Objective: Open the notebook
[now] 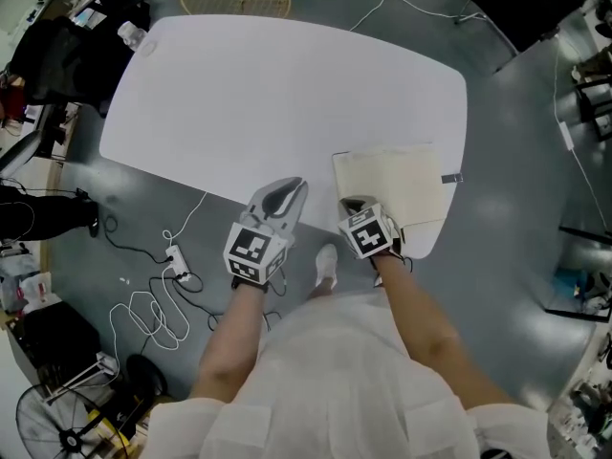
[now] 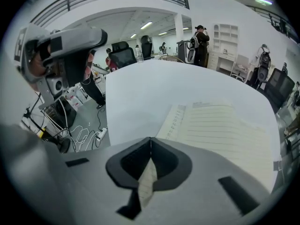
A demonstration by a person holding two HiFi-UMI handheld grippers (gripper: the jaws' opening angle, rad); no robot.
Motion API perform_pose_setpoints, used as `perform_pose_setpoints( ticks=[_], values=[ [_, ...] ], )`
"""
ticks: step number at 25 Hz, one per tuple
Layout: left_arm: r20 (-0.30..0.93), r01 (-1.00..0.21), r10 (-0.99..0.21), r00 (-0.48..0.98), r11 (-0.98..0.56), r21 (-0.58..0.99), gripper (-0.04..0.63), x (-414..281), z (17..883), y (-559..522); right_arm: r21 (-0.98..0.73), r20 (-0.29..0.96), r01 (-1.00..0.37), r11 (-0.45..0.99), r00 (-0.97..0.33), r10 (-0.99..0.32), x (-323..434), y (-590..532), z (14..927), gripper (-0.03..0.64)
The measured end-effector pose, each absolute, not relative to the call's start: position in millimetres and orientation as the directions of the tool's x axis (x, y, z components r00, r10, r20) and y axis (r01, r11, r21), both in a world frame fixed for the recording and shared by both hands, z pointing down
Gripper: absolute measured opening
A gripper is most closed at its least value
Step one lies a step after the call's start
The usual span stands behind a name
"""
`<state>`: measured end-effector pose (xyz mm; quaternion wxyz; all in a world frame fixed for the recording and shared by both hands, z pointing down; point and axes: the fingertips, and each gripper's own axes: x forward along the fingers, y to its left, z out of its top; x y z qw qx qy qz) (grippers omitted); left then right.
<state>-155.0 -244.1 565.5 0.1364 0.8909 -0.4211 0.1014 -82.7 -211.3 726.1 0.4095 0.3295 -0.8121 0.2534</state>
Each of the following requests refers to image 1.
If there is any white power strip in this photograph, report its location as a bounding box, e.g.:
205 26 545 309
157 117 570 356
164 243 193 282

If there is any black wrist band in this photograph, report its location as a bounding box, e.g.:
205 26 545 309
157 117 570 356
230 276 269 295

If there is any person's left forearm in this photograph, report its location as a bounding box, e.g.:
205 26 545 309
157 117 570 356
187 282 270 406

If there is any white power adapter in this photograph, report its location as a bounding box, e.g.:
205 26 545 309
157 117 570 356
557 120 576 152

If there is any black floor fan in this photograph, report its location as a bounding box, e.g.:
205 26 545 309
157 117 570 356
14 382 121 459

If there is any coiled white cable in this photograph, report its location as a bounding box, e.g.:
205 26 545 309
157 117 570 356
108 261 193 354

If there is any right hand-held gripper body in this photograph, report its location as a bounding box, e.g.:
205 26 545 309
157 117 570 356
337 198 408 261

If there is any black floor cable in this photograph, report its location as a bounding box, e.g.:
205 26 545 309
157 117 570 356
101 213 288 334

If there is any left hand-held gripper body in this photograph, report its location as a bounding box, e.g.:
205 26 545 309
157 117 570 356
222 209 295 286

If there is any cream notebook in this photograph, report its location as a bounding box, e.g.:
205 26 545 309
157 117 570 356
331 142 465 239

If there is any person's white shirt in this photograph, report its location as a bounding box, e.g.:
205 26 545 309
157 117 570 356
142 288 552 459

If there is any black wide mesh office chair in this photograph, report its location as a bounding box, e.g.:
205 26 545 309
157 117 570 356
8 15 136 120

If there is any clear water bottle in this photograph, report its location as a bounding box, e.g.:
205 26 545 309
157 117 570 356
116 20 145 53

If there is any person's white shoe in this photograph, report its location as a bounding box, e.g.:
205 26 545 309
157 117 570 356
314 243 339 290

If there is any person's right forearm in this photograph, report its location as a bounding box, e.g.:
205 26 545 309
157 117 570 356
379 250 518 411

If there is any black mesh visitor chair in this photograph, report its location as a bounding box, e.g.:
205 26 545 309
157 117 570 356
452 0 583 75

